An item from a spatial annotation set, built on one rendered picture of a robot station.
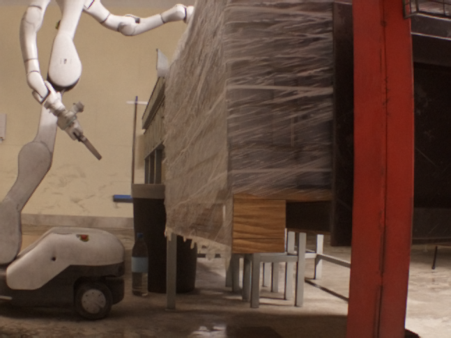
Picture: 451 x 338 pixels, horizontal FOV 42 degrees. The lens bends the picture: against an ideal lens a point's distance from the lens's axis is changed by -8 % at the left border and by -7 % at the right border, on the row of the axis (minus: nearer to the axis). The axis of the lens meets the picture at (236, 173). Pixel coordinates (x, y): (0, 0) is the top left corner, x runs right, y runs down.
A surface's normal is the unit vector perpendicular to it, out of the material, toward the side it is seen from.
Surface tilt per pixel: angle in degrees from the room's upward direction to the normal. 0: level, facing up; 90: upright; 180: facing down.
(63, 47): 90
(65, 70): 90
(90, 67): 90
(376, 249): 90
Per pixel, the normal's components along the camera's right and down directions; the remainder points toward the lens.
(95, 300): 0.28, -0.02
